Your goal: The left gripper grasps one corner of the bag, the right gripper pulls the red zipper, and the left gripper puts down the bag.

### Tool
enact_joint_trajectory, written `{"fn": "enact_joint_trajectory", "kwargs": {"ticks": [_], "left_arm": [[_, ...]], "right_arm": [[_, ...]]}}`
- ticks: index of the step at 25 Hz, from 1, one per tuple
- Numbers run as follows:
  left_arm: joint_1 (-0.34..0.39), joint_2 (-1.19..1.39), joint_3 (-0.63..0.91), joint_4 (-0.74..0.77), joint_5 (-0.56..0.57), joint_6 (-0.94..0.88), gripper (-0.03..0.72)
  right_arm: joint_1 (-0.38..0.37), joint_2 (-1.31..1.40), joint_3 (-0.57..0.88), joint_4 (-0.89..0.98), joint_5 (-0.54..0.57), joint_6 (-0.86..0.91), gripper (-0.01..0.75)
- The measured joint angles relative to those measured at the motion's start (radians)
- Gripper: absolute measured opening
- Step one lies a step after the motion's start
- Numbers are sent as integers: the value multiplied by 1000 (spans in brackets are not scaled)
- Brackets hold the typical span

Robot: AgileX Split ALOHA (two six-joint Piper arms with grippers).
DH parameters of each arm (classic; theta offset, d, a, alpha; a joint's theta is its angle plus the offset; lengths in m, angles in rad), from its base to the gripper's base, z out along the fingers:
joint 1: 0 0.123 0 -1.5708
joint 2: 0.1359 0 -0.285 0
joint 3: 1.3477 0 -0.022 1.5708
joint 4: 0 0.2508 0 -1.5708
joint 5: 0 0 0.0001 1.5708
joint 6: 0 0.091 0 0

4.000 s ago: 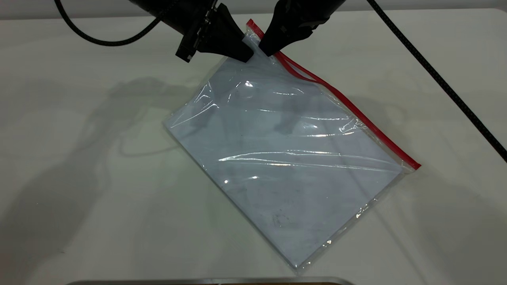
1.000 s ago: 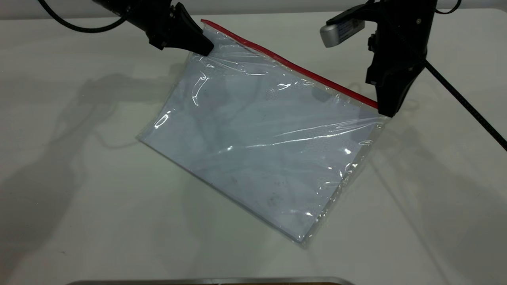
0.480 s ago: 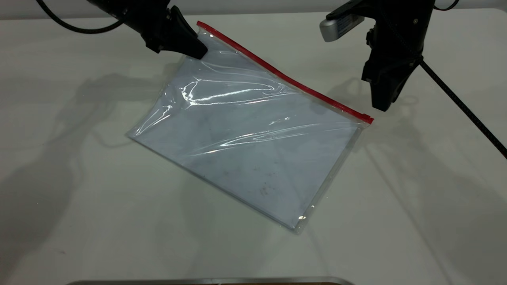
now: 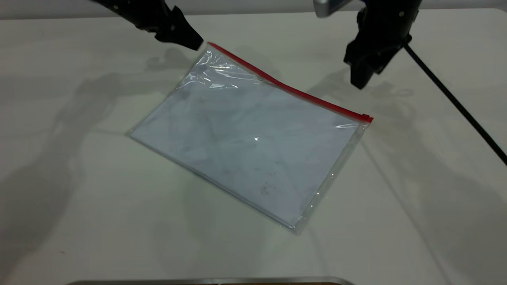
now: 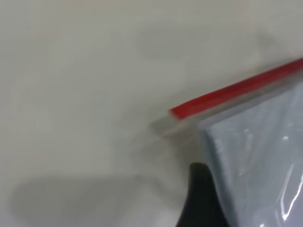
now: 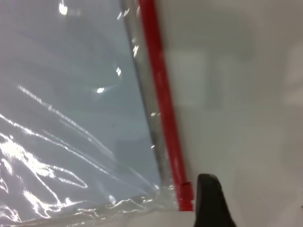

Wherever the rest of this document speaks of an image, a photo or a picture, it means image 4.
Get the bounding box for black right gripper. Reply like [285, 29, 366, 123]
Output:
[343, 0, 423, 90]

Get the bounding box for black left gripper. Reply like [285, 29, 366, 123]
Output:
[92, 0, 204, 51]

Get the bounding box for transparent zip bag red zipper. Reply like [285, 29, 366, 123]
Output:
[127, 42, 374, 235]

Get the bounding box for light blue paper sheets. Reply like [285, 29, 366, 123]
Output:
[131, 75, 360, 228]

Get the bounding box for grey metal tray edge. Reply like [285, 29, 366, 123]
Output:
[65, 276, 356, 285]

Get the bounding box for black braided cable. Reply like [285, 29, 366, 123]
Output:
[403, 43, 507, 166]

